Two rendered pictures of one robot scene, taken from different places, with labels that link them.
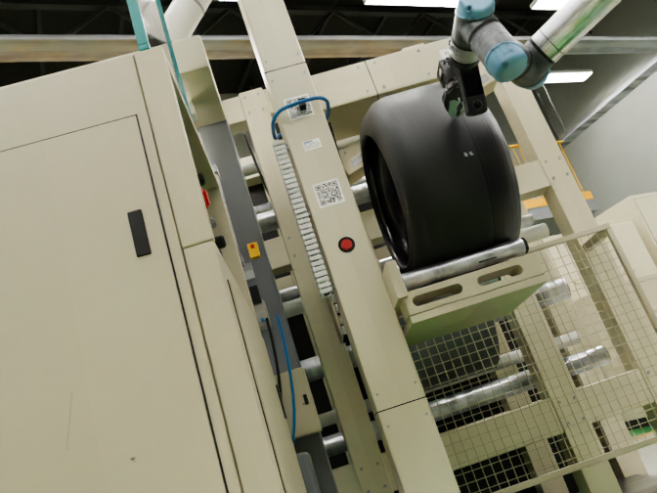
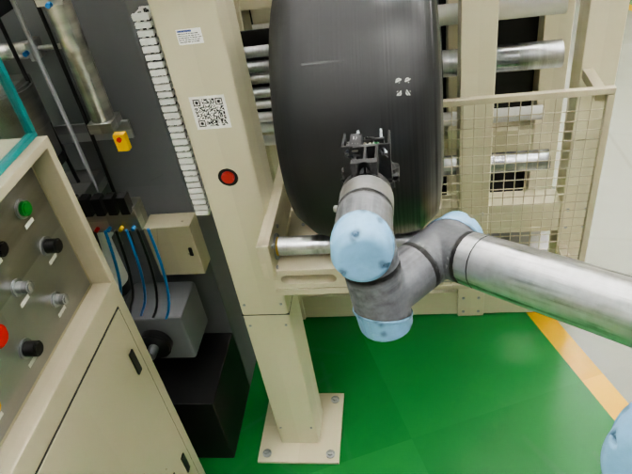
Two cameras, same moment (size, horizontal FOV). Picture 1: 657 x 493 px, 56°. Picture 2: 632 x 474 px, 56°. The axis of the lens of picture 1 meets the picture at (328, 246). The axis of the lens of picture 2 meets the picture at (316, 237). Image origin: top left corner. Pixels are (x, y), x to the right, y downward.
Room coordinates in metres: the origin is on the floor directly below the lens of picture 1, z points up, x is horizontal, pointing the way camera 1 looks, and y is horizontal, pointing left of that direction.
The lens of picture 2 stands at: (0.52, -0.55, 1.75)
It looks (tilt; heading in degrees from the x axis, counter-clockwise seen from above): 38 degrees down; 17
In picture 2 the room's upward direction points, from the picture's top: 10 degrees counter-clockwise
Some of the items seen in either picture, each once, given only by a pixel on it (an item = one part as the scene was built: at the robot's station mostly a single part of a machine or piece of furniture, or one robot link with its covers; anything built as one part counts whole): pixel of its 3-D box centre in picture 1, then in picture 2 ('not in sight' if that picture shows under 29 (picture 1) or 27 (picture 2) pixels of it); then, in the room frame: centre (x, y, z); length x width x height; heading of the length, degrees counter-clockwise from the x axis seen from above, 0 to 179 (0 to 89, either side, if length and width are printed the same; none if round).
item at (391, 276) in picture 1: (390, 298); (279, 210); (1.66, -0.12, 0.90); 0.40 x 0.03 x 0.10; 6
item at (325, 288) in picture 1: (303, 215); (180, 120); (1.60, 0.04, 1.19); 0.05 x 0.04 x 0.48; 6
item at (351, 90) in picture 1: (387, 91); not in sight; (1.99, -0.39, 1.71); 0.61 x 0.25 x 0.15; 96
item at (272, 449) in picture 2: not in sight; (302, 425); (1.64, -0.04, 0.01); 0.27 x 0.27 x 0.02; 6
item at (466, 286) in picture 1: (469, 288); (350, 264); (1.54, -0.31, 0.84); 0.36 x 0.09 x 0.06; 96
